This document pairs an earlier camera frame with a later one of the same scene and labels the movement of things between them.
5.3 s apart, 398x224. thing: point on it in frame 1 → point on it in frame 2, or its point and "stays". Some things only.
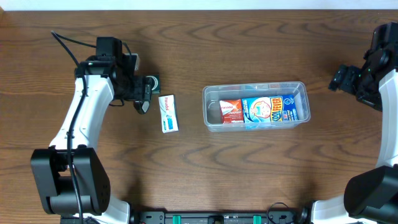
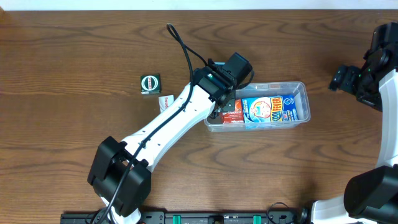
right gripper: (343, 79) stays
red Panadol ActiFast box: (232, 111) stays
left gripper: (147, 92) → (224, 101)
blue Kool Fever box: (272, 109) stays
